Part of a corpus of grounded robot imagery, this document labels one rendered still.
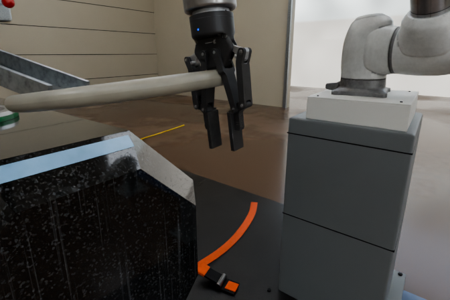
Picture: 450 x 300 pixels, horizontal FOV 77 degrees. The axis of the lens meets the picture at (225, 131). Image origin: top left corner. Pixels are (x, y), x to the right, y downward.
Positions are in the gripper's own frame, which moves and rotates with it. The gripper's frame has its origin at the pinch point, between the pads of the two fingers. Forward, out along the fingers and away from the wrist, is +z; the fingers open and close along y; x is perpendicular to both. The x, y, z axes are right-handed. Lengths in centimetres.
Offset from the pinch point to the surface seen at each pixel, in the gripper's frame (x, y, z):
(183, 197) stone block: -14.8, 31.2, 26.3
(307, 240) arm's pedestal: -55, 9, 58
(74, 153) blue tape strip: 11.5, 36.2, 4.1
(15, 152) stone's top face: 21.3, 41.2, 1.4
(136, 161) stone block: -1.3, 31.4, 9.9
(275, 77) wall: -464, 231, 14
